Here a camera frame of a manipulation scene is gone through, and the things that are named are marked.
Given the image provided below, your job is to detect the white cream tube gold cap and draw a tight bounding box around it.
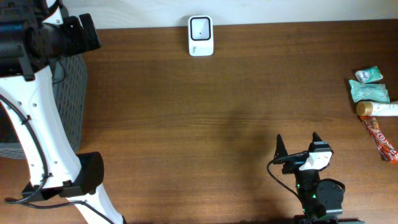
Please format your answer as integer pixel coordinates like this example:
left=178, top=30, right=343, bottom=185
left=356, top=101, right=397, bottom=116

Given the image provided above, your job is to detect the green wet wipes pack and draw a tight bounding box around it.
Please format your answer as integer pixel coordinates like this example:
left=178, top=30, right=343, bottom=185
left=349, top=80, right=390, bottom=103

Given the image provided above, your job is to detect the orange chocolate bar wrapper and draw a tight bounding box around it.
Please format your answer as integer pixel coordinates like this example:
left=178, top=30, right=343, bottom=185
left=359, top=116, right=397, bottom=164

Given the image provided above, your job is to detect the small teal tissue pack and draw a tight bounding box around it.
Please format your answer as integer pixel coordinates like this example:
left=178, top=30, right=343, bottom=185
left=354, top=66, right=383, bottom=83

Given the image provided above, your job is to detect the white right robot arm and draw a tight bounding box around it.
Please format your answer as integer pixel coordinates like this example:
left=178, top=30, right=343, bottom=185
left=267, top=133, right=363, bottom=224

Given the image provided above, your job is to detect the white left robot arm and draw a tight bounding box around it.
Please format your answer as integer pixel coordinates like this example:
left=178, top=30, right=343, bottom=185
left=1, top=1, right=125, bottom=223

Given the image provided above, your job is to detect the white barcode scanner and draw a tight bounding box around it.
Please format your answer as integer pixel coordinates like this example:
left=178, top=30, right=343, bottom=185
left=188, top=15, right=214, bottom=57

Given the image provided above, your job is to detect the grey plastic mesh basket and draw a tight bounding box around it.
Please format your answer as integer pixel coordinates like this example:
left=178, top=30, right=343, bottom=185
left=1, top=55, right=88, bottom=159

